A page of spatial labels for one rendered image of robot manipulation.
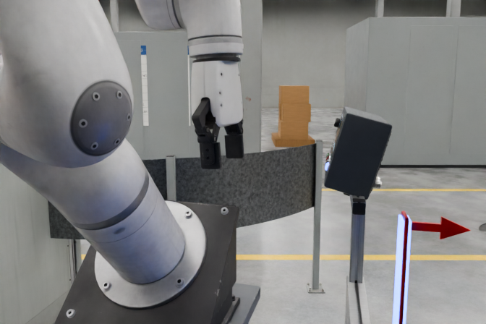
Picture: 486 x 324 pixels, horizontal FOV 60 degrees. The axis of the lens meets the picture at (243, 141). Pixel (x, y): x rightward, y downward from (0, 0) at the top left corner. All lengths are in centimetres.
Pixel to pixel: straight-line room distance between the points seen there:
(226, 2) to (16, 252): 176
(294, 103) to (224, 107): 789
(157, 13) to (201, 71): 11
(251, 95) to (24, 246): 309
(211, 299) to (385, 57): 616
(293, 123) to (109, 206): 808
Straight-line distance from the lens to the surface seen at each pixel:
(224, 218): 73
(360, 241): 103
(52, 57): 38
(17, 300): 226
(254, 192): 229
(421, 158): 699
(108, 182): 52
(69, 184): 53
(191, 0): 65
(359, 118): 102
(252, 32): 469
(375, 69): 663
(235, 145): 71
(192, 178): 213
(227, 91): 64
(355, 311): 96
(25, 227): 221
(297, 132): 858
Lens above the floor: 133
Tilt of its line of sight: 8 degrees down
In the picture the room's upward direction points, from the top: straight up
